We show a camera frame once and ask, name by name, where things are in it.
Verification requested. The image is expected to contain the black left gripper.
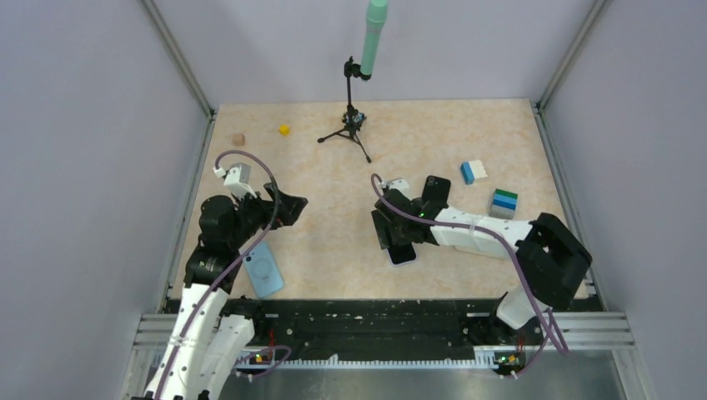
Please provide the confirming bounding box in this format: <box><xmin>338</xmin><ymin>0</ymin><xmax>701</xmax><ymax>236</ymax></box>
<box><xmin>228</xmin><ymin>181</ymin><xmax>307</xmax><ymax>248</ymax></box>

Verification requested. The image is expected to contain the lilac phone case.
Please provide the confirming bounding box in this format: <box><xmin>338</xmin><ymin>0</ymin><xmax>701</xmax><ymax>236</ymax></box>
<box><xmin>386</xmin><ymin>243</ymin><xmax>418</xmax><ymax>267</ymax></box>

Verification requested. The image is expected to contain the light blue phone case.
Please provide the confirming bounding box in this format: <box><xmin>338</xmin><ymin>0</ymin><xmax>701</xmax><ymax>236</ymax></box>
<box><xmin>243</xmin><ymin>242</ymin><xmax>284</xmax><ymax>298</ymax></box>

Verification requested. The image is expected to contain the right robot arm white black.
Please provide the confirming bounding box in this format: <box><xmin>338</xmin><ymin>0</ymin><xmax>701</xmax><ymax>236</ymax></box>
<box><xmin>374</xmin><ymin>187</ymin><xmax>593</xmax><ymax>343</ymax></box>

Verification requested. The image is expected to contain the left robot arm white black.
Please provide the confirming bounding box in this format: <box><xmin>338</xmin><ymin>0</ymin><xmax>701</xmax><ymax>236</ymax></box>
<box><xmin>142</xmin><ymin>182</ymin><xmax>308</xmax><ymax>399</ymax></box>

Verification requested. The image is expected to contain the black phone case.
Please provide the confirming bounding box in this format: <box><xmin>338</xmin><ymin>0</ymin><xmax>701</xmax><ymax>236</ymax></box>
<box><xmin>421</xmin><ymin>175</ymin><xmax>451</xmax><ymax>204</ymax></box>

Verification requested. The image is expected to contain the brown wooden cube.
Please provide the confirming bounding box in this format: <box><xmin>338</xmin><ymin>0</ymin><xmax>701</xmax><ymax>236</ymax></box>
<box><xmin>231</xmin><ymin>133</ymin><xmax>246</xmax><ymax>147</ymax></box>

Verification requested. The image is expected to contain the blue white toy block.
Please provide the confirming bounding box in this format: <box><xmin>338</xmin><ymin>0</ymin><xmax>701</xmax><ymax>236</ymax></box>
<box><xmin>459</xmin><ymin>160</ymin><xmax>488</xmax><ymax>185</ymax></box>

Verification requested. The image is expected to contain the green blue grey block stack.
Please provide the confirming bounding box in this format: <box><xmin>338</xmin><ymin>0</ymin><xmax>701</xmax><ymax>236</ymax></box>
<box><xmin>489</xmin><ymin>188</ymin><xmax>519</xmax><ymax>219</ymax></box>

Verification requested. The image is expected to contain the black mini tripod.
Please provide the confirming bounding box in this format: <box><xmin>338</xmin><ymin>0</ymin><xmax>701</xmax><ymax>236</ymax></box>
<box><xmin>317</xmin><ymin>57</ymin><xmax>372</xmax><ymax>163</ymax></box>

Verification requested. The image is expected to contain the mint green microphone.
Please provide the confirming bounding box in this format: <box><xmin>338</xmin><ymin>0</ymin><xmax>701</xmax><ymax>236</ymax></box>
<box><xmin>359</xmin><ymin>0</ymin><xmax>389</xmax><ymax>80</ymax></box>

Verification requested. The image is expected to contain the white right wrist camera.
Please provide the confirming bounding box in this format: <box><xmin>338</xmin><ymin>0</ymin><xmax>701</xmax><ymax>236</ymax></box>
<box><xmin>386</xmin><ymin>178</ymin><xmax>410</xmax><ymax>198</ymax></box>

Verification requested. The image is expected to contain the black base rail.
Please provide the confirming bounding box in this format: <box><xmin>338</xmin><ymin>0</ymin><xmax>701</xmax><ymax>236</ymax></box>
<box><xmin>163</xmin><ymin>297</ymin><xmax>603</xmax><ymax>371</ymax></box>

